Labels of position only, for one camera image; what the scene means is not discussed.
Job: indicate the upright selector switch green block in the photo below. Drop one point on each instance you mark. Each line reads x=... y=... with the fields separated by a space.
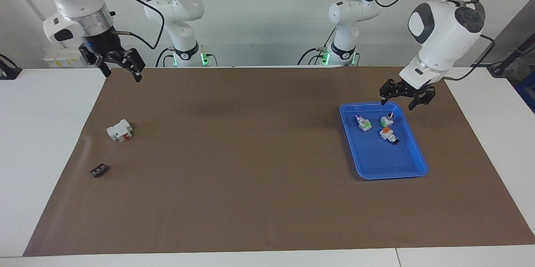
x=386 y=122

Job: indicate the white circuit breaker red lever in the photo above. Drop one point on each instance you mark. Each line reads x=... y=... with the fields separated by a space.
x=119 y=130

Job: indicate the blue plastic tray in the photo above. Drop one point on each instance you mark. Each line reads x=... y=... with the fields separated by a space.
x=376 y=162

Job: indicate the lying selector switch green block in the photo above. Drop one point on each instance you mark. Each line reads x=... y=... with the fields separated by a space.
x=364 y=124

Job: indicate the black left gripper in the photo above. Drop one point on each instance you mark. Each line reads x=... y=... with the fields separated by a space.
x=411 y=90

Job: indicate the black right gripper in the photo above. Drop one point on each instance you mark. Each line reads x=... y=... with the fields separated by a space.
x=102 y=47

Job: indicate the white selector switch orange block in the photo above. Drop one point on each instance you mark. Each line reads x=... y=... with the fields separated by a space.
x=388 y=135

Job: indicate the black stand leg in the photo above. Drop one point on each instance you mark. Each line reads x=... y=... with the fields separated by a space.
x=512 y=56

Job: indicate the white wall socket box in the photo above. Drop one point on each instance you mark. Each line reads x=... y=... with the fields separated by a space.
x=62 y=61

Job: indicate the black clamp base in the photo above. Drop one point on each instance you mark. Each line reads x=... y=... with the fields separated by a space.
x=8 y=72

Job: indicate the brown table mat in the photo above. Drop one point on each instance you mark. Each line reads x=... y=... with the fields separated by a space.
x=250 y=183

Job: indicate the blue crate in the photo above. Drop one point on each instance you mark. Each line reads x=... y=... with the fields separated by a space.
x=527 y=91

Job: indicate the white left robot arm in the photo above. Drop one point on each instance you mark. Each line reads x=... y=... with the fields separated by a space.
x=443 y=24

